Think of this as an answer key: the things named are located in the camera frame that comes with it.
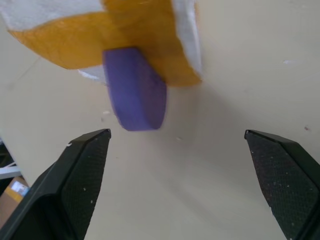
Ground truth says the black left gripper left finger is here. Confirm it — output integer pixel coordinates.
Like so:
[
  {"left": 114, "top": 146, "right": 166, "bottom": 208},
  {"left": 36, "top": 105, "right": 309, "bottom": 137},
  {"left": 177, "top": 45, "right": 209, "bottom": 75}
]
[{"left": 0, "top": 128, "right": 112, "bottom": 240}]

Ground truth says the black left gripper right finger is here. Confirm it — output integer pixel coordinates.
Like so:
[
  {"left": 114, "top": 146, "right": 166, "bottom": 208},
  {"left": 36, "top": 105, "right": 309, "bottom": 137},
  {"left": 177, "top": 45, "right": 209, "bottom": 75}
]
[{"left": 244, "top": 129, "right": 320, "bottom": 240}]

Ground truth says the brown cardboard box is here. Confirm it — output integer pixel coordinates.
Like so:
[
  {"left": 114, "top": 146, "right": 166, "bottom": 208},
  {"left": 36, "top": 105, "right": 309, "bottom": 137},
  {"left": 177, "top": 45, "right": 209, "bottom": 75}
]
[{"left": 0, "top": 176, "right": 32, "bottom": 220}]

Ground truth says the white foam box, yellow tape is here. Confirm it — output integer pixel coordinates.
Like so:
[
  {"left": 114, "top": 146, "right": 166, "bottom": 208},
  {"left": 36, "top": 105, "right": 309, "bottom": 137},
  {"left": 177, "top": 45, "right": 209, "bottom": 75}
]
[{"left": 0, "top": 0, "right": 204, "bottom": 88}]

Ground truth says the white shelf rail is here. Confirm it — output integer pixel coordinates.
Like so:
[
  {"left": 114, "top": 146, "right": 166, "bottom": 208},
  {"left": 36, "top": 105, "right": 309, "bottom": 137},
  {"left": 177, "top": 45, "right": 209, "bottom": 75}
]
[{"left": 0, "top": 162, "right": 22, "bottom": 180}]

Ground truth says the purple foam handle block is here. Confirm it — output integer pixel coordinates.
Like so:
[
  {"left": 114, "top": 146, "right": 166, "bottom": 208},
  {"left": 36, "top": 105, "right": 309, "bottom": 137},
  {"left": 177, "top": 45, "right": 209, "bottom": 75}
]
[{"left": 102, "top": 47, "right": 168, "bottom": 132}]

